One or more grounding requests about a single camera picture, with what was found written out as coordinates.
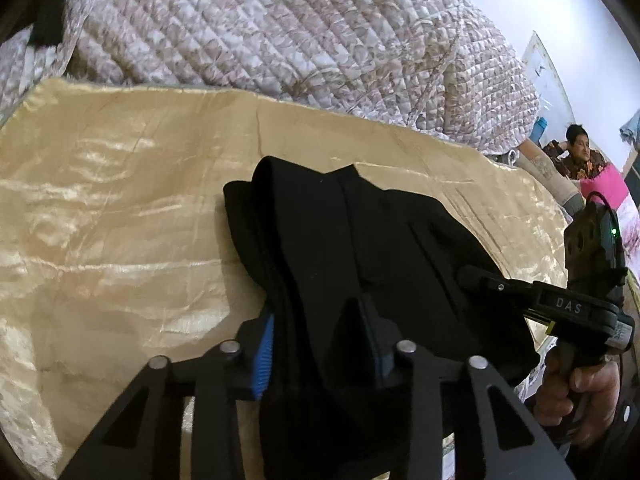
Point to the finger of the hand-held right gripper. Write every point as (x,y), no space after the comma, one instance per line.
(492,282)

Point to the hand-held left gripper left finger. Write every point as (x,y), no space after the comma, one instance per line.
(262,360)

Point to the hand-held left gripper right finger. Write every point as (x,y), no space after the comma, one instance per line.
(385,365)

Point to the black pants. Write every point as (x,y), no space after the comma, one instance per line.
(350,240)

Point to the person's right hand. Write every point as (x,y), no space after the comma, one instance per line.
(555,400)

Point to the tan printed object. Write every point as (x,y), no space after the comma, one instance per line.
(547,170)

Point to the pink cloth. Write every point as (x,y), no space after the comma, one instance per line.
(607,187)

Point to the light blue cloth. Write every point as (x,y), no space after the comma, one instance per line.
(631,127)

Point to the gold satin bed sheet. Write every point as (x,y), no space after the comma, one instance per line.
(125,210)

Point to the white board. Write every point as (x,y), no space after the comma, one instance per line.
(545,80)

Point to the floral quilted blanket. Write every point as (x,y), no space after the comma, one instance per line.
(250,25)

